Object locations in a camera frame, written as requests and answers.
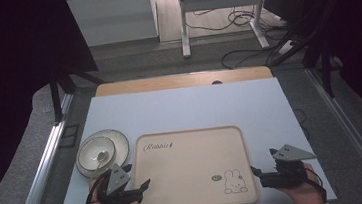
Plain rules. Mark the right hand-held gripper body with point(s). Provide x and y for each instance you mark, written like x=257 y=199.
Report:
x=291 y=154

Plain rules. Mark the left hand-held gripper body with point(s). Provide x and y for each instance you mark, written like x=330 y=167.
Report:
x=118 y=180

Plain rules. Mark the person's right hand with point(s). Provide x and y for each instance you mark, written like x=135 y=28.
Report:
x=303 y=195

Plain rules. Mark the white plate with dark rim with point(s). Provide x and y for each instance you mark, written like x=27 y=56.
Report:
x=121 y=144

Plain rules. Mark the white bowl with dark rim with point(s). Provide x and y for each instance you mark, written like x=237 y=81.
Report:
x=88 y=156

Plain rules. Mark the beige tray with rabbit print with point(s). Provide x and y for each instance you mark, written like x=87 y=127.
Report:
x=189 y=171

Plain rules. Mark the wooden table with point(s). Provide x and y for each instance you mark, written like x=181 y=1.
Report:
x=167 y=82

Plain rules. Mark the black metal stand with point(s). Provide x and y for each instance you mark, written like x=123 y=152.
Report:
x=55 y=97
x=326 y=64

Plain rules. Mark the white cabinet panel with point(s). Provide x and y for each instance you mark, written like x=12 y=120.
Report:
x=110 y=18

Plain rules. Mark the metal floor rail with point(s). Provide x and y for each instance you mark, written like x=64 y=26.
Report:
x=349 y=132
x=45 y=155

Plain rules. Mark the white metal desk frame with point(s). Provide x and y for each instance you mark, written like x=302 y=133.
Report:
x=219 y=0

